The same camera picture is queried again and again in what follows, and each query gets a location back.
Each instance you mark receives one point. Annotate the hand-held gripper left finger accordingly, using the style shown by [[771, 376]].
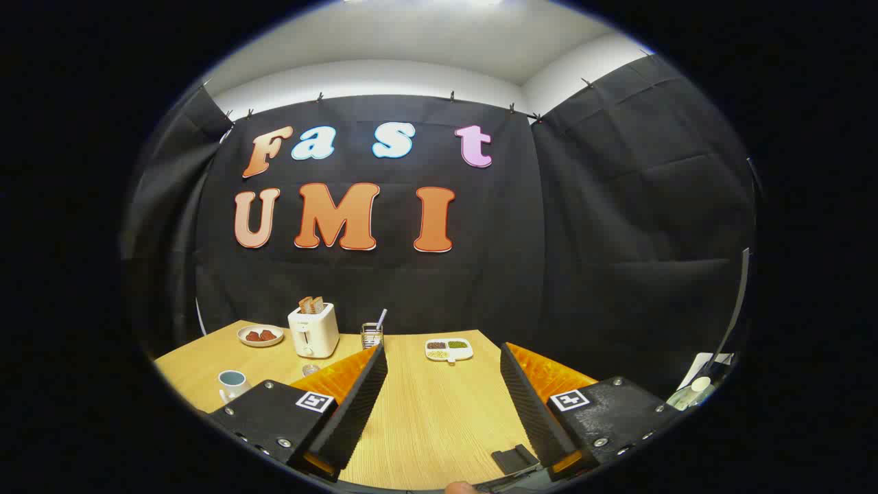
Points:
[[357, 412]]

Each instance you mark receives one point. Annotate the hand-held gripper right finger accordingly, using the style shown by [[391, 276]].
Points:
[[531, 412]]

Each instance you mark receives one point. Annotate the clear juice bottle white label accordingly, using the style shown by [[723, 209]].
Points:
[[311, 370]]

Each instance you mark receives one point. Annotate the white cup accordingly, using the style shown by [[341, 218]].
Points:
[[233, 387]]

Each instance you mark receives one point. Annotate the wooden table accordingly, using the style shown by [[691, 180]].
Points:
[[439, 412]]

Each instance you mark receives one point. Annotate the white toaster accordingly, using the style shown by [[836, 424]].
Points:
[[313, 333]]

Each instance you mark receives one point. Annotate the white divided dish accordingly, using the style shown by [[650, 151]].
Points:
[[461, 354]]

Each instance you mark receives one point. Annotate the metal straw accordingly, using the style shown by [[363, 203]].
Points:
[[382, 318]]

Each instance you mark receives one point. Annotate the cream round plate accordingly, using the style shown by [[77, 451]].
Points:
[[260, 344]]

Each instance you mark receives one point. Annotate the clear plastic container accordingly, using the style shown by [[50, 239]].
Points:
[[689, 398]]

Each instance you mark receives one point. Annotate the white paper sheet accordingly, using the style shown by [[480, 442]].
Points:
[[699, 367]]

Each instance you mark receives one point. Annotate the white stand pole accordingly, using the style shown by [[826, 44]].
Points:
[[743, 274], [199, 315]]

